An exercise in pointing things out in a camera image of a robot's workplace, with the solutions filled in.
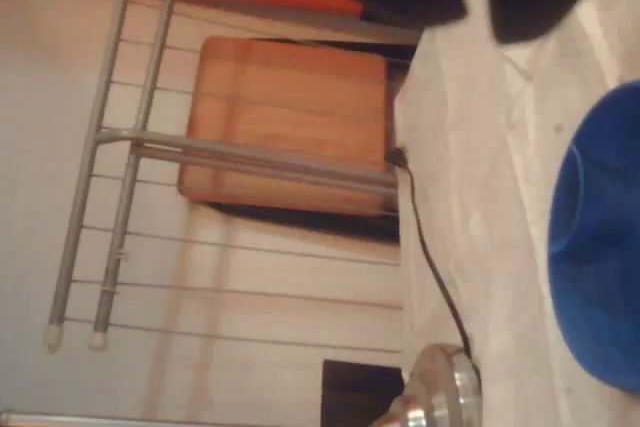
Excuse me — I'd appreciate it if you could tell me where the grey metal drying rack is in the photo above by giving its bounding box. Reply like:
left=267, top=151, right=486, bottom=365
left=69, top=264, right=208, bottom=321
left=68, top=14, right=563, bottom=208
left=41, top=0, right=404, bottom=353

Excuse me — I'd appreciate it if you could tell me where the wooden stool seat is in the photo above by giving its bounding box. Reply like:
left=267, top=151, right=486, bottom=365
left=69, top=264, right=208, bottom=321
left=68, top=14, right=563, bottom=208
left=177, top=35, right=400, bottom=217

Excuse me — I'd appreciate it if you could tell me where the grey metal rail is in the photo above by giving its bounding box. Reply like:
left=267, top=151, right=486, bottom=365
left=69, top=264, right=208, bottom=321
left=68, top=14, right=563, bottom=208
left=0, top=410, right=397, bottom=427

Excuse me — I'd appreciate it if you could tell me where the black power cable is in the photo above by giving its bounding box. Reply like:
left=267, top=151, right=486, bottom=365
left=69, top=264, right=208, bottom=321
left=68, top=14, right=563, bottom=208
left=385, top=145, right=475, bottom=359

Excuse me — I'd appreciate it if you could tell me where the white tablecloth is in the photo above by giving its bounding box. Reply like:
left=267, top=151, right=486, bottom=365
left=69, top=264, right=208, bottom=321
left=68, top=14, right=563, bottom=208
left=392, top=0, right=640, bottom=427

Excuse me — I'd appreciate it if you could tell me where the silver metal lamp base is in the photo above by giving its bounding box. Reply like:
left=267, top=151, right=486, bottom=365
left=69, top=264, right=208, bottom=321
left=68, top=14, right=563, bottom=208
left=379, top=343, right=484, bottom=427

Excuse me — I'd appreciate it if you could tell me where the blue bowl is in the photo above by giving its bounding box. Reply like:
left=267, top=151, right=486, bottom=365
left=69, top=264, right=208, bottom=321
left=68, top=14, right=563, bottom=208
left=547, top=79, right=640, bottom=393

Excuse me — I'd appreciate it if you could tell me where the dark brown rectangular object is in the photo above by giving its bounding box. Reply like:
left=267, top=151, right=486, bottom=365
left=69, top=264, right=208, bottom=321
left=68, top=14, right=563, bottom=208
left=321, top=358, right=407, bottom=427

